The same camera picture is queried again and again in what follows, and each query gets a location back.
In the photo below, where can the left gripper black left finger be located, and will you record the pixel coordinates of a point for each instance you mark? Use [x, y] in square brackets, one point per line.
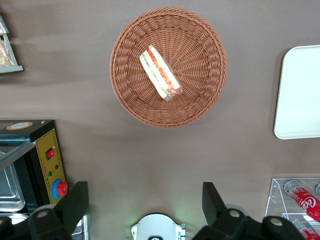
[72, 202]

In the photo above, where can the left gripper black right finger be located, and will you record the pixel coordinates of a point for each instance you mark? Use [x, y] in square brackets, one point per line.
[215, 207]

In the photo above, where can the triangle sandwich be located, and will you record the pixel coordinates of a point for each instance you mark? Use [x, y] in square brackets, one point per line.
[160, 72]

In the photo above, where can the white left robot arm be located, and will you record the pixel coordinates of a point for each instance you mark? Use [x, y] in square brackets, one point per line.
[157, 225]

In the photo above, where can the brown wicker basket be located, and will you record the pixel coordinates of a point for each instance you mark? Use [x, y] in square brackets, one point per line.
[195, 75]

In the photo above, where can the cream plastic tray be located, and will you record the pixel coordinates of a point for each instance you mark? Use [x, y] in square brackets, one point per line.
[300, 95]

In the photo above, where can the steel warmer pan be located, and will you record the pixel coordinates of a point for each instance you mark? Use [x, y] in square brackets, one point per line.
[17, 215]
[10, 192]

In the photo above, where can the black food warmer cabinet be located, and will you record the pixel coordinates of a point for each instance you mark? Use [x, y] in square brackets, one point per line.
[46, 147]

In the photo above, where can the clear acrylic bottle rack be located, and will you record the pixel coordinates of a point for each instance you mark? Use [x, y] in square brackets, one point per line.
[275, 195]

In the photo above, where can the red cola bottle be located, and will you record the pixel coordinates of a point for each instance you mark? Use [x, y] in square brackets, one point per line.
[306, 231]
[306, 202]

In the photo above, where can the clear bag of crackers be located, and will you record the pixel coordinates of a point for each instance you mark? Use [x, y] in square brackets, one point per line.
[3, 53]

